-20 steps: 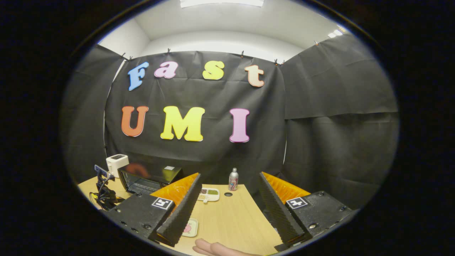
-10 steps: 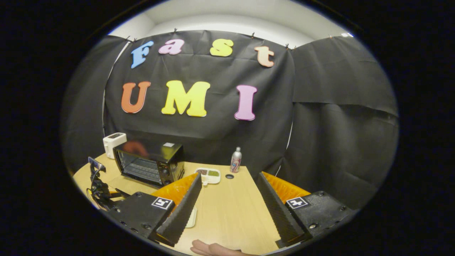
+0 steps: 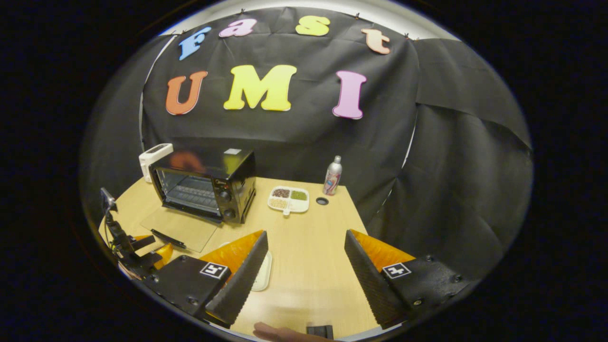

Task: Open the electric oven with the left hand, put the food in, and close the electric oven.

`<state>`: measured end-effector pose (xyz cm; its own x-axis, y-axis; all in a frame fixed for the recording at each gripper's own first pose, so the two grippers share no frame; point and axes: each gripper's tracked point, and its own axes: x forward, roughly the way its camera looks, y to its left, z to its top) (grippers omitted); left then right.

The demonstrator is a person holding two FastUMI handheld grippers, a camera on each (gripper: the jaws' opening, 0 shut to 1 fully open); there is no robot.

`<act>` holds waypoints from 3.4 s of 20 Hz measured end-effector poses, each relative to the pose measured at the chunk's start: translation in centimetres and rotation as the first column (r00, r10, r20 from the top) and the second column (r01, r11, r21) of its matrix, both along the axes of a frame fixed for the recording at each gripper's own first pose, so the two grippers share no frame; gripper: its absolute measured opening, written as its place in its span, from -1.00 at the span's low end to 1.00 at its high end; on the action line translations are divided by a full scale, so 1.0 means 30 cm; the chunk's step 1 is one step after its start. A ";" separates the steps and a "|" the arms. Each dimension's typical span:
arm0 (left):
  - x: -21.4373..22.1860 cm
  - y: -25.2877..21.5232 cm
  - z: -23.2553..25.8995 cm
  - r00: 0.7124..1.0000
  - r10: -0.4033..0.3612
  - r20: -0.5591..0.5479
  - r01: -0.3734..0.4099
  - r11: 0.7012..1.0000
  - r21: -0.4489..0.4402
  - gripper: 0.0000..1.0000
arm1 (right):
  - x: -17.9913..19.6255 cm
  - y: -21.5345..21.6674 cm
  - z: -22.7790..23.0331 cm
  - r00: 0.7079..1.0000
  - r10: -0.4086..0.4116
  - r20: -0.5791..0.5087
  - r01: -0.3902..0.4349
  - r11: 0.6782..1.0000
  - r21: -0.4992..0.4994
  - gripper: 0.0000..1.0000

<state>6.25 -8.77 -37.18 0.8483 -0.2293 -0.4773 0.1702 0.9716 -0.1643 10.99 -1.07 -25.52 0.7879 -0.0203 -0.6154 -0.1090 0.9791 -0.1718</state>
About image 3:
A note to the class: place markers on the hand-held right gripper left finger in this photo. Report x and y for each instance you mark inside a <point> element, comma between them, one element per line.
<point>242,280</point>

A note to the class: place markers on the white boxy appliance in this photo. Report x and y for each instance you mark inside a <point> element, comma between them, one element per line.
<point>152,159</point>

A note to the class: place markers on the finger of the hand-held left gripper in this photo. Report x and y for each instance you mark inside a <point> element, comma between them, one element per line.
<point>142,242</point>
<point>165,254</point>

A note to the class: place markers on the black electric oven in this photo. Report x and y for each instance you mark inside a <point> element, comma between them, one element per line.
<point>228,190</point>

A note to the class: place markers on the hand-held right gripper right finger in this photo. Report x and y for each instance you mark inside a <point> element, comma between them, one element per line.
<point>368,280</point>

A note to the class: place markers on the silver printed bottle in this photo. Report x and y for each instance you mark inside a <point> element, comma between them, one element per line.
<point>332,178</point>

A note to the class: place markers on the white food tray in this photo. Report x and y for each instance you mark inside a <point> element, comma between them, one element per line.
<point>263,273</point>

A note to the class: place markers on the black round table grommet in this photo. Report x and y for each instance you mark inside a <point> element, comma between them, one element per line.
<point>322,201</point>

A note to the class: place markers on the white divided grain plate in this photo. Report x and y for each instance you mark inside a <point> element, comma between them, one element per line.
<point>289,202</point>

